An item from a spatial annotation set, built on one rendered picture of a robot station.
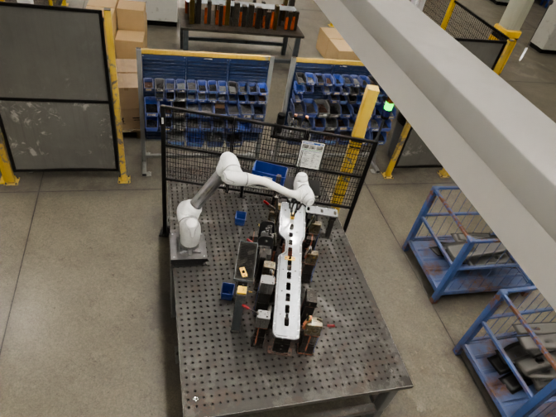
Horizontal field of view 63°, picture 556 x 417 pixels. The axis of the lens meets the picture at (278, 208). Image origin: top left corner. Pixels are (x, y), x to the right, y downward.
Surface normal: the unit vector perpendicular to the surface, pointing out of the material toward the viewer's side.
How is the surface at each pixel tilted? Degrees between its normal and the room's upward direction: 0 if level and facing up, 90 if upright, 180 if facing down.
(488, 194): 90
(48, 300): 0
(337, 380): 0
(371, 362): 0
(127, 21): 90
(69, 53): 90
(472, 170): 90
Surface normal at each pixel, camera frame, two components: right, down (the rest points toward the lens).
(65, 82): 0.20, 0.70
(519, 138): 0.15, -0.73
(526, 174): -0.96, 0.04
